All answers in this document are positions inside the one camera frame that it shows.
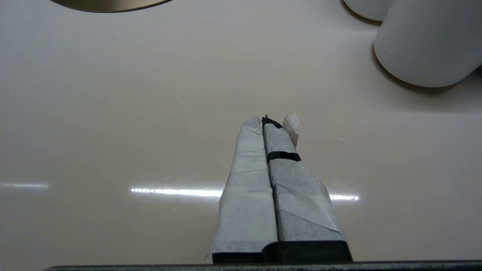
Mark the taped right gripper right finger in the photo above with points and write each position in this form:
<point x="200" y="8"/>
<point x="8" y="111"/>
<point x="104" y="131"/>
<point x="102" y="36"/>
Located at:
<point x="301" y="210"/>

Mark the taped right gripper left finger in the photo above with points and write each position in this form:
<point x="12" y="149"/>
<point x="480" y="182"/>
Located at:
<point x="246" y="203"/>

